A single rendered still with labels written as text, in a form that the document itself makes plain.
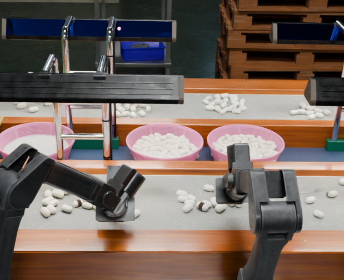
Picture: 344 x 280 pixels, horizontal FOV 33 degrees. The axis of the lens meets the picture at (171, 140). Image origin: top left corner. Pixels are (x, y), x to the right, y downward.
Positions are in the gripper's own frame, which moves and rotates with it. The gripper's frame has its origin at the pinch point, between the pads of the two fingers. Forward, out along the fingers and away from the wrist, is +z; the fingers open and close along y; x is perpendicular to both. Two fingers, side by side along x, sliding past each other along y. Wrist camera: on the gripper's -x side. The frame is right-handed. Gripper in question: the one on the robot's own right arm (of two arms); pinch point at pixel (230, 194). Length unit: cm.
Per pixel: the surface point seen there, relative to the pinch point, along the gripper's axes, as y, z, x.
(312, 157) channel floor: -37, 46, -20
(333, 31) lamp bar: -44, 34, -65
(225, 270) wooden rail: 2.7, -7.3, 20.6
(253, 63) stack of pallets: -52, 232, -128
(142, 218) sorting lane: 24.3, 4.3, 6.3
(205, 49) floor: -28, 342, -183
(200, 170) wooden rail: 6.4, 21.3, -10.6
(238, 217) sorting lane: -2.8, 4.9, 5.7
